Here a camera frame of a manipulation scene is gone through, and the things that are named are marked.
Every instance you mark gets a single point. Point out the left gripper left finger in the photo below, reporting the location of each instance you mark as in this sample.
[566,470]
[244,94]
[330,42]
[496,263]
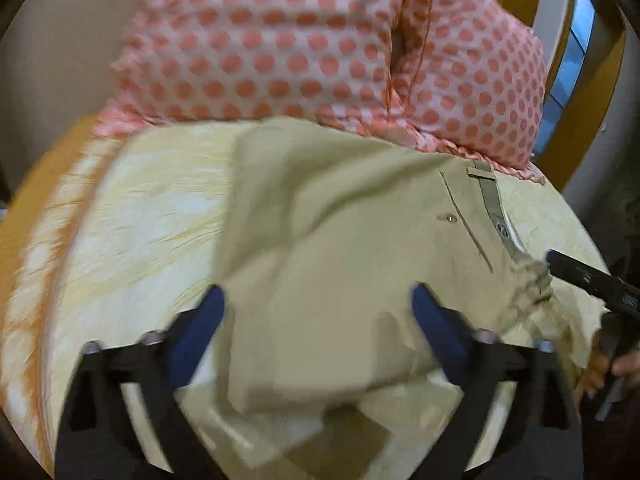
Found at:
[96,437]

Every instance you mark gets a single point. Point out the person's right hand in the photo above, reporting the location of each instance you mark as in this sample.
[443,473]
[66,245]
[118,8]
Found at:
[593,376]

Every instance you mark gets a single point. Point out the right pink polka-dot pillow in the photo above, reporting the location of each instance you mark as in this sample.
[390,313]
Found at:
[471,83]

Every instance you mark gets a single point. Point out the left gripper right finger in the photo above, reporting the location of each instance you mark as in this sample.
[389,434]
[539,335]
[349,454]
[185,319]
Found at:
[541,438]

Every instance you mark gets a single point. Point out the blue glass window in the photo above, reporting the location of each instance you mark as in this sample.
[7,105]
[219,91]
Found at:
[566,78]

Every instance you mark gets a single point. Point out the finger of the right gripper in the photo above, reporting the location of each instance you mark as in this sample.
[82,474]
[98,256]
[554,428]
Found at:
[617,296]

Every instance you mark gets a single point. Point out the yellow patterned bedsheet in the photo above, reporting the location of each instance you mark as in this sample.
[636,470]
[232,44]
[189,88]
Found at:
[111,238]

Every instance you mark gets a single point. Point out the left pink polka-dot pillow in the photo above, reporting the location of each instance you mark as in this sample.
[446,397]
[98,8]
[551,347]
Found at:
[327,61]

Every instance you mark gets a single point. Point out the pink polka-dot pillow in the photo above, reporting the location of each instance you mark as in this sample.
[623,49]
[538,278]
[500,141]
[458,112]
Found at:
[327,61]
[471,83]

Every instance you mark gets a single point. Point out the khaki beige pants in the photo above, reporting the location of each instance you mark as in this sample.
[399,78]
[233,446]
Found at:
[326,235]

